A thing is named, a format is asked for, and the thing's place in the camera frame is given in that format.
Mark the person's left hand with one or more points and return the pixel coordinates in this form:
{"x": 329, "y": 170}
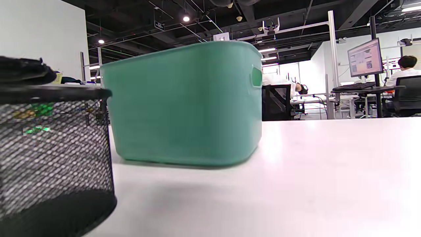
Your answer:
{"x": 23, "y": 70}

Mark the black mesh pen holder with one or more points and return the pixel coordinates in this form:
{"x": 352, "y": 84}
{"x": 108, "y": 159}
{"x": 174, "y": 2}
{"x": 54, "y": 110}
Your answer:
{"x": 56, "y": 158}

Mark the green plastic bin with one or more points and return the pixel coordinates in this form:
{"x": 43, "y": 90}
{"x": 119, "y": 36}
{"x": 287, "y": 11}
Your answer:
{"x": 184, "y": 105}

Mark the white number sign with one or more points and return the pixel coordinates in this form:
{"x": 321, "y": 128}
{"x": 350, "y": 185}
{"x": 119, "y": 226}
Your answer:
{"x": 221, "y": 36}

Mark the ceiling light strips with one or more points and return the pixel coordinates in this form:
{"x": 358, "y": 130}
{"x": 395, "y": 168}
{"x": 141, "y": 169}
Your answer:
{"x": 267, "y": 50}

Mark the black mesh office chair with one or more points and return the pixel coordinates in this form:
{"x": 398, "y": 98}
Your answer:
{"x": 276, "y": 102}

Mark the black keyboard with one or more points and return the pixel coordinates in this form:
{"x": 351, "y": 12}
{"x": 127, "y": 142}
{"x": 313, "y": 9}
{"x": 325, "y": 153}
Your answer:
{"x": 353, "y": 86}

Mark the computer monitor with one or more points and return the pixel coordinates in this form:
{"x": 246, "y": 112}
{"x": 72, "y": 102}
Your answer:
{"x": 365, "y": 59}

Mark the dark desk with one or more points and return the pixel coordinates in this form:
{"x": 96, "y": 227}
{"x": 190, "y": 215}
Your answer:
{"x": 368, "y": 89}

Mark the white wall shelf unit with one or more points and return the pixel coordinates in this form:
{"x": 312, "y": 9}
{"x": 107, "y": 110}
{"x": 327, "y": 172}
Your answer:
{"x": 82, "y": 65}

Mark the white ceiling bracket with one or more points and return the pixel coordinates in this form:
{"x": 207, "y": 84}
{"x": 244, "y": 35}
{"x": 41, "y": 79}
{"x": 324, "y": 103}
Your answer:
{"x": 271, "y": 26}

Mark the white metal rail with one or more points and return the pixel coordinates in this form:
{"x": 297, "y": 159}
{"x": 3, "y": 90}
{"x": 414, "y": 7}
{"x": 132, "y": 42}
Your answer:
{"x": 296, "y": 29}

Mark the white metal post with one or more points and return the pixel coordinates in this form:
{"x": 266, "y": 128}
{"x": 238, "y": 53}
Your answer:
{"x": 333, "y": 49}

